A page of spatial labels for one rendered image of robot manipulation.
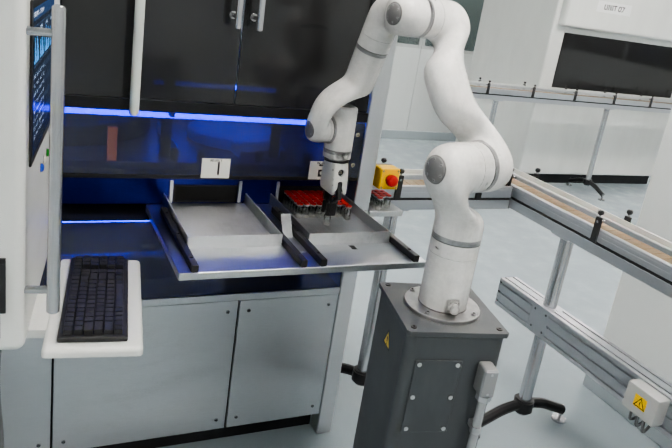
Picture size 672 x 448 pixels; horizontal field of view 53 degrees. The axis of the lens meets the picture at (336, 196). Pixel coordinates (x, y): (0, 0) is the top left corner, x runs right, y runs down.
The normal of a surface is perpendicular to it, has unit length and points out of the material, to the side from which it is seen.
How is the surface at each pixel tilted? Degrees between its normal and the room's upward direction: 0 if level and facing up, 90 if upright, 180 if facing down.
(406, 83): 90
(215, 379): 90
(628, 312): 90
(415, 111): 90
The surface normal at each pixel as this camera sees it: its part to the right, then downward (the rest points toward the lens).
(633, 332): -0.90, 0.00
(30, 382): 0.40, 0.33
